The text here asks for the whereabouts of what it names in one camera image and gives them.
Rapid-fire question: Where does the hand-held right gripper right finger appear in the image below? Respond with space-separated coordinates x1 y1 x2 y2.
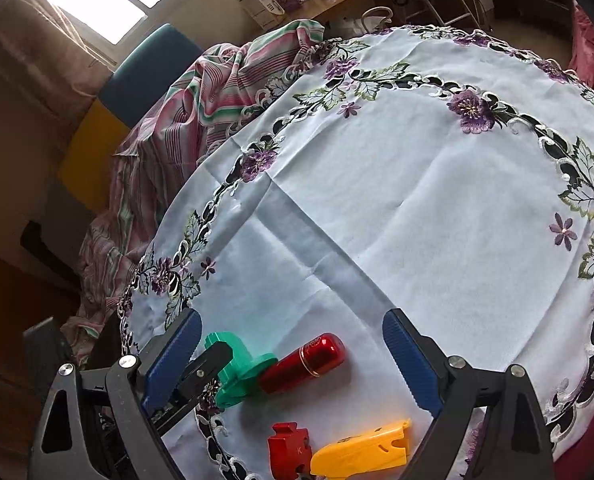
382 307 558 480

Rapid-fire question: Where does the yellow plastic piece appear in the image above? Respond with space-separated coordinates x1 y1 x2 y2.
309 418 412 477

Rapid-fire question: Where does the red metallic cylinder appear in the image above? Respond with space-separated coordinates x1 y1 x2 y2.
258 332 346 395

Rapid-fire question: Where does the wooden desk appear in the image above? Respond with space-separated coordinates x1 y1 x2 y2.
247 0 395 28

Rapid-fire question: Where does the white cable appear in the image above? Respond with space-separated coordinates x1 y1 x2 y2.
327 6 394 36

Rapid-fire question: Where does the yellow box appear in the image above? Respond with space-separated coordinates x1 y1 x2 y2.
57 97 132 216

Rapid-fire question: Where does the sheer curtain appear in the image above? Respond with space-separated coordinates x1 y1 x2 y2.
0 0 120 113

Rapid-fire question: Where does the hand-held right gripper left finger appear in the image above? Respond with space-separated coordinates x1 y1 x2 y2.
27 307 204 480

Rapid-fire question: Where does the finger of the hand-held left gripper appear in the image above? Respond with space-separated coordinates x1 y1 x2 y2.
149 342 234 436

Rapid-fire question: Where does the red plastic block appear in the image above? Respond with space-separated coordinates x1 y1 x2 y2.
268 422 318 480

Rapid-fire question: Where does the white box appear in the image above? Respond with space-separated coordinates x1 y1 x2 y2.
229 0 288 29

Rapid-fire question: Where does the blue chair back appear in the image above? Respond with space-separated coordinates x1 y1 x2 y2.
98 23 205 128

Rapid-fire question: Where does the pink striped cloth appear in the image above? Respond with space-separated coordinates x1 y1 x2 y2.
62 19 328 361

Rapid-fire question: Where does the green plastic spool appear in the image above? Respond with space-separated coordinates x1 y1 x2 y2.
204 331 278 409

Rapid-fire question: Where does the white embroidered floral tablecloth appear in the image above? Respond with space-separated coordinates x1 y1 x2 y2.
119 25 594 480

